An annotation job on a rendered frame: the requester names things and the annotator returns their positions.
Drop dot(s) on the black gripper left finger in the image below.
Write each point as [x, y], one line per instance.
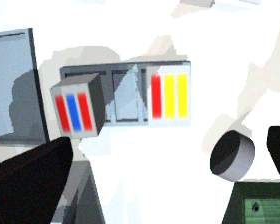
[32, 183]

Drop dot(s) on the orange-handled screwdriver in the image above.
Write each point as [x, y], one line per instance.
[252, 1]

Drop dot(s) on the grey cylinder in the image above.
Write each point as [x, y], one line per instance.
[232, 156]

